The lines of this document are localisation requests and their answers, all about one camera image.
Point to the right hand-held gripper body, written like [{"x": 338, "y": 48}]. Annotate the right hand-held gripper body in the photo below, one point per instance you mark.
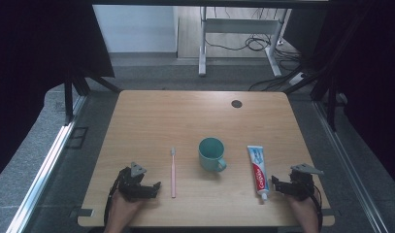
[{"x": 300, "y": 183}]

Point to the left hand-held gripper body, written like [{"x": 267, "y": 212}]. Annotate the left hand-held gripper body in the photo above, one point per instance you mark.
[{"x": 133, "y": 187}]

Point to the pink toothbrush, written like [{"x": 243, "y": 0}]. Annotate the pink toothbrush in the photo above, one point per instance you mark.
[{"x": 173, "y": 174}]

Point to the teal cup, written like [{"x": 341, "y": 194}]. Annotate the teal cup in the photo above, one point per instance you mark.
[{"x": 211, "y": 155}]

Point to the person's left hand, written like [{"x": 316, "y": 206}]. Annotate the person's left hand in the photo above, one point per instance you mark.
[{"x": 124, "y": 207}]

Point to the person's right hand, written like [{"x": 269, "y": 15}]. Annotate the person's right hand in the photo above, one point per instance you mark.
[{"x": 300, "y": 205}]

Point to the white toothpaste tube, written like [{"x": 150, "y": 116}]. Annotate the white toothpaste tube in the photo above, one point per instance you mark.
[{"x": 259, "y": 171}]

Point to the black metal stand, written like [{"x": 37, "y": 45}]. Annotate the black metal stand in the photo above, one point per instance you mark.
[
  {"x": 68, "y": 100},
  {"x": 331, "y": 103}
]

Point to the dark round table grommet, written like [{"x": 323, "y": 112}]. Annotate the dark round table grommet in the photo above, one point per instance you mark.
[{"x": 236, "y": 104}]

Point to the white power strip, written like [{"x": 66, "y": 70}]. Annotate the white power strip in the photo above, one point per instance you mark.
[{"x": 297, "y": 78}]

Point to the black curtain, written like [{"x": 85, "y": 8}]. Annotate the black curtain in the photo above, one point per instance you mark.
[
  {"x": 30, "y": 64},
  {"x": 373, "y": 64}
]

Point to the aluminium rail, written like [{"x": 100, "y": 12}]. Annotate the aluminium rail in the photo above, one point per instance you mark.
[
  {"x": 43, "y": 171},
  {"x": 347, "y": 165}
]

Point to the white desk frame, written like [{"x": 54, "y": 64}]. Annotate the white desk frame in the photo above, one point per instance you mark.
[{"x": 203, "y": 48}]

